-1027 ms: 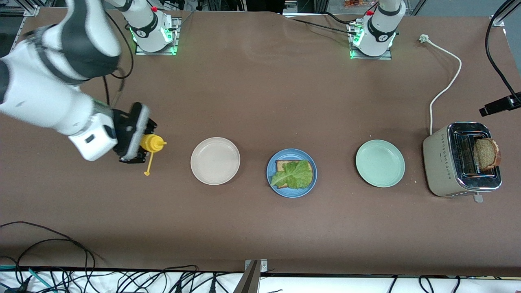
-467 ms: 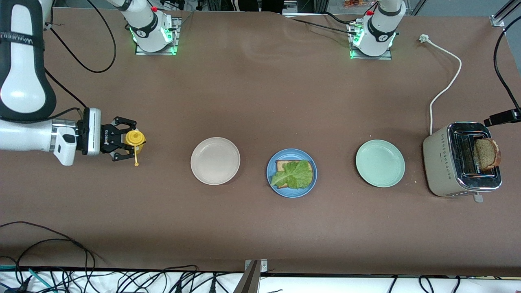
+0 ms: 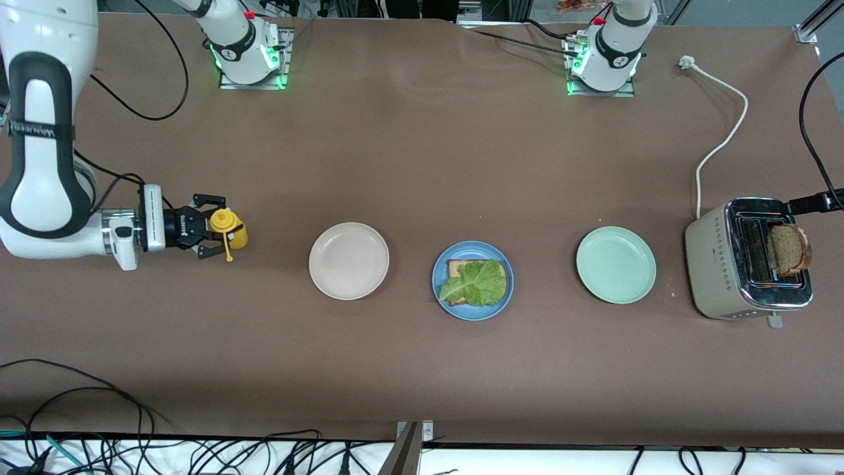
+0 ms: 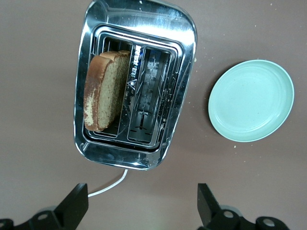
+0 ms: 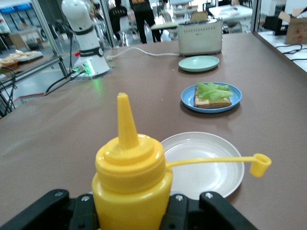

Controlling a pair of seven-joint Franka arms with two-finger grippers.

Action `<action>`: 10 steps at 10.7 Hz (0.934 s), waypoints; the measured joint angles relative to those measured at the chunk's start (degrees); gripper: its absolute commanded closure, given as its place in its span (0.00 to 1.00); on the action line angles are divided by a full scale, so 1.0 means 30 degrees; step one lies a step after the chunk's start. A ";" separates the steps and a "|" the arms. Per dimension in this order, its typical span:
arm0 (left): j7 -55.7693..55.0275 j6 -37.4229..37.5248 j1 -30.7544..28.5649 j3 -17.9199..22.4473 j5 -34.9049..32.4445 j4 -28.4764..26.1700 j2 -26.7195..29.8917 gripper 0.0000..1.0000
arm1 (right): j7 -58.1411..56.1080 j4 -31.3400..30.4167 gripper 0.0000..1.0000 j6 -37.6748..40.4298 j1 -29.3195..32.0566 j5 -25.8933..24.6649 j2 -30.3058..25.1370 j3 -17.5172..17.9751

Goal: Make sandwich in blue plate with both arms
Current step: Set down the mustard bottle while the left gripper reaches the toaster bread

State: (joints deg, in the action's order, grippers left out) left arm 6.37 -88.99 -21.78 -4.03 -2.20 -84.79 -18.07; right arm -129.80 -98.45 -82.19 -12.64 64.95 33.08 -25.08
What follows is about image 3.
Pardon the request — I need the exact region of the yellow squeeze bottle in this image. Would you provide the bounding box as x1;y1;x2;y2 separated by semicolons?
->
210;206;250;263

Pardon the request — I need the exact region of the brown bread slice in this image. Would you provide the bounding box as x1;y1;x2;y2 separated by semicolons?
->
447;259;509;306
767;223;812;277

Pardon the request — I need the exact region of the green lettuce leaf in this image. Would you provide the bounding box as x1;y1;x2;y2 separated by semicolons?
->
438;259;507;308

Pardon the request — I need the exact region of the cream white plate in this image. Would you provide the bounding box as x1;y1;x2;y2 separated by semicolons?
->
309;222;390;301

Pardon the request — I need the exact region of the pale green plate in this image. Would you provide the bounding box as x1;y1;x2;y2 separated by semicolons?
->
576;226;657;305

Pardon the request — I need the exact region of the blue plate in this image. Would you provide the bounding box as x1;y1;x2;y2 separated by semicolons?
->
432;241;515;322

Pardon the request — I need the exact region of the chrome beige toaster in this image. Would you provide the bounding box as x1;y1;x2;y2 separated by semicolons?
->
684;197;814;329

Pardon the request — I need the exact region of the aluminium corner strut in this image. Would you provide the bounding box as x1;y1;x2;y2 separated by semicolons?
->
795;0;844;44

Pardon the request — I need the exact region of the person in black clothing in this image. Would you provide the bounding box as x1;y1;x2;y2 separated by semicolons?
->
382;0;460;20

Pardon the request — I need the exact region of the white toaster power cord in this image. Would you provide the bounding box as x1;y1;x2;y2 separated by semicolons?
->
678;55;750;220

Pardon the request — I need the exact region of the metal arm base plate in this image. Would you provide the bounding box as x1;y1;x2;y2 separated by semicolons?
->
564;33;638;98
218;26;295;91

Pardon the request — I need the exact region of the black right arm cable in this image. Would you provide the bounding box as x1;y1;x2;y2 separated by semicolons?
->
73;0;191;212

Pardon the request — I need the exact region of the black looped cable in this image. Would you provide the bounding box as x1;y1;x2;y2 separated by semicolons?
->
26;387;145;456
0;359;156;439

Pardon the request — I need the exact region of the teal cable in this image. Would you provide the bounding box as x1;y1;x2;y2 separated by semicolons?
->
0;430;93;475

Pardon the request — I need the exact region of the aluminium bracket profile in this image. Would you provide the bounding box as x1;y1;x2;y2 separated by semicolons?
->
379;420;435;475

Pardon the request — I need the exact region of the black table cable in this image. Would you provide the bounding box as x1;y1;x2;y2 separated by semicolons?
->
524;18;584;42
471;30;581;59

